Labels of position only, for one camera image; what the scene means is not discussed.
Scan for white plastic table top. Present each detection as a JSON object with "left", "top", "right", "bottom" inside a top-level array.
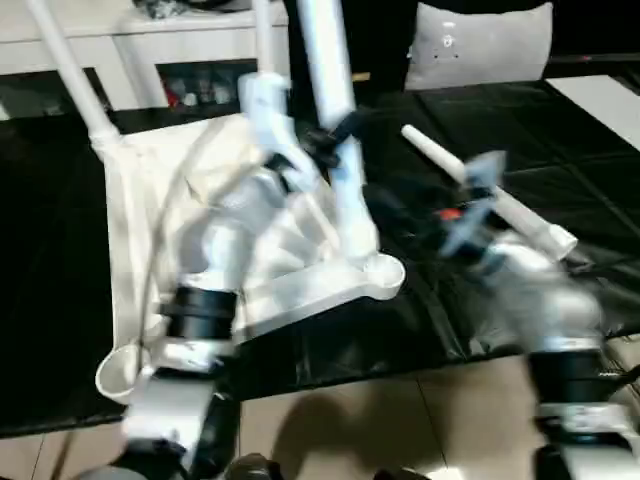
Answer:
[{"left": 89, "top": 112, "right": 406, "bottom": 406}]

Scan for white plastic upturned table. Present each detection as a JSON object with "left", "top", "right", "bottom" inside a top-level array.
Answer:
[{"left": 0, "top": 77, "right": 640, "bottom": 431}]

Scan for grey cushion with holes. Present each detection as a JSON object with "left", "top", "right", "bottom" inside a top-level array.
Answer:
[{"left": 404, "top": 2, "right": 555, "bottom": 91}]

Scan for black screen with red light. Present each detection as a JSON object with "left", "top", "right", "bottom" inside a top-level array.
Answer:
[{"left": 547, "top": 52, "right": 640, "bottom": 76}]

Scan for white plastic table leg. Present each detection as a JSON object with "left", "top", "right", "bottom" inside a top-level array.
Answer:
[
  {"left": 27, "top": 0, "right": 124, "bottom": 146},
  {"left": 252, "top": 0, "right": 281, "bottom": 76},
  {"left": 401, "top": 124, "right": 579, "bottom": 261},
  {"left": 297, "top": 0, "right": 379, "bottom": 259}
]

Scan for dark robot leg part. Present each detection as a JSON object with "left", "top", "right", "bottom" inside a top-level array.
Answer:
[
  {"left": 227, "top": 452, "right": 281, "bottom": 480},
  {"left": 374, "top": 467, "right": 426, "bottom": 480}
]

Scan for black cabinet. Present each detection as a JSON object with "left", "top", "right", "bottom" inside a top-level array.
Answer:
[{"left": 284, "top": 0, "right": 426, "bottom": 96}]

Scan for white cabinet with glass doors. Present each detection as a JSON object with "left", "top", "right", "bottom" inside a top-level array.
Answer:
[{"left": 0, "top": 0, "right": 291, "bottom": 119}]

